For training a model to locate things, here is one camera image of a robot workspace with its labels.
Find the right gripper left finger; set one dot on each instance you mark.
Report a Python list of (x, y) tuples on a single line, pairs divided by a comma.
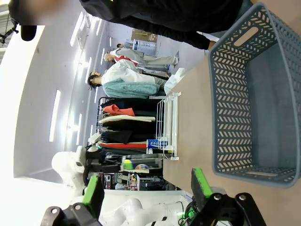
[(92, 197)]

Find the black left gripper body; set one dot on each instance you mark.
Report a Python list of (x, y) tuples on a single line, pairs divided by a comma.
[(103, 162)]

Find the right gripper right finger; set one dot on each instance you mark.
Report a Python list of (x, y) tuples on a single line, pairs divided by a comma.
[(202, 186)]

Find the blue Pocari Sweat can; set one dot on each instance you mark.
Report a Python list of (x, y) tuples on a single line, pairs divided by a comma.
[(155, 144)]

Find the grey plastic basket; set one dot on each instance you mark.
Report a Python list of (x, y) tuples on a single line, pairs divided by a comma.
[(270, 106)]

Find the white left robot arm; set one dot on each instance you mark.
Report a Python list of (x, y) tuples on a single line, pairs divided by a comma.
[(68, 164)]

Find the person's right forearm black sleeve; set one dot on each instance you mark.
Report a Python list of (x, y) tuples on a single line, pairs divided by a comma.
[(197, 38)]

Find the person's right hand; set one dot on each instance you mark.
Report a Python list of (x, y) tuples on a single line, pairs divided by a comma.
[(212, 45)]

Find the cluttered storage shelf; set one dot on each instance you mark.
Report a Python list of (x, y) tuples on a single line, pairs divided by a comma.
[(134, 181)]

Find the garment rack with clothes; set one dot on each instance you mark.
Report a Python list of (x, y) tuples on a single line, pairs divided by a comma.
[(127, 127)]

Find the long ceiling light strip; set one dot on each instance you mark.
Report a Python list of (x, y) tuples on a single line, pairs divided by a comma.
[(54, 115)]

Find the teal folded blanket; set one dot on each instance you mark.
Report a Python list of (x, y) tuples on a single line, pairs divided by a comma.
[(129, 89)]

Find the bystander in white shirt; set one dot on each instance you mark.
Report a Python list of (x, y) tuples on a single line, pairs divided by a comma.
[(127, 73)]

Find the white cloth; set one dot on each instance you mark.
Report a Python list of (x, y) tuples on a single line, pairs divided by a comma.
[(175, 80)]

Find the bystander in grey clothes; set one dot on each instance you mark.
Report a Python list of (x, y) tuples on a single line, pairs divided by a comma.
[(145, 57)]

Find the white slatted crate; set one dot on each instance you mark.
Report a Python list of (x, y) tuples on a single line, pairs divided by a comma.
[(144, 46)]

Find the brown cardboard box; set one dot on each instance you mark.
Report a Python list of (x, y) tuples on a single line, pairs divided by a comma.
[(143, 35)]

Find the person in black sweater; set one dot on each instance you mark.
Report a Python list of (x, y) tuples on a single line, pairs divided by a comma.
[(164, 14)]

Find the camera on black tripod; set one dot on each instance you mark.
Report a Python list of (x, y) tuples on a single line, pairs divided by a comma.
[(9, 33)]

